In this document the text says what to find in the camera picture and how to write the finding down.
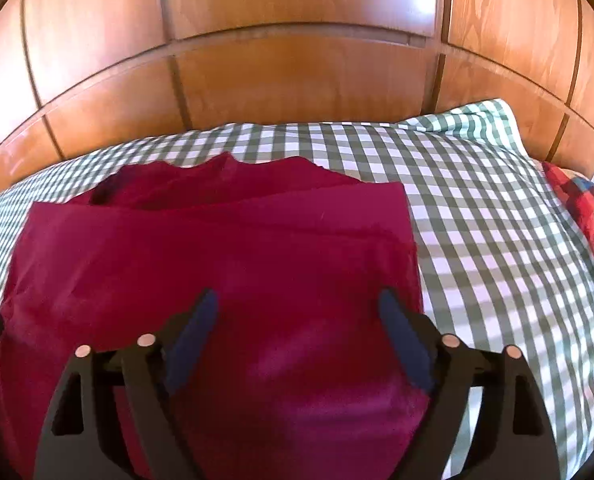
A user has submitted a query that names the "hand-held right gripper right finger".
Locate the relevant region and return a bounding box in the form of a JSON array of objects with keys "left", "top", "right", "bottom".
[{"left": 379, "top": 287, "right": 562, "bottom": 480}]

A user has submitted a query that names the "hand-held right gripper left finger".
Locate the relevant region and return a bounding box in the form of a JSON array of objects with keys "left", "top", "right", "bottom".
[{"left": 33, "top": 287, "right": 220, "bottom": 480}]

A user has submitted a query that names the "dark red sweater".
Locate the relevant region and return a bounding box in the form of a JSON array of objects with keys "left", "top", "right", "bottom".
[{"left": 0, "top": 152, "right": 435, "bottom": 480}]

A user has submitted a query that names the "green checkered bed sheet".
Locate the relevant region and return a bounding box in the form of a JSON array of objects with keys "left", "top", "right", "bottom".
[{"left": 0, "top": 99, "right": 594, "bottom": 480}]

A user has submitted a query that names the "multicolour checkered pillow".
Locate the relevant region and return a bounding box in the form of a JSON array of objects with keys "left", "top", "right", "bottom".
[{"left": 542, "top": 160, "right": 594, "bottom": 291}]

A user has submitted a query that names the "wooden panelled wardrobe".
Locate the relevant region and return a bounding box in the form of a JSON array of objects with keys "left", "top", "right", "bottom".
[{"left": 0, "top": 0, "right": 594, "bottom": 196}]

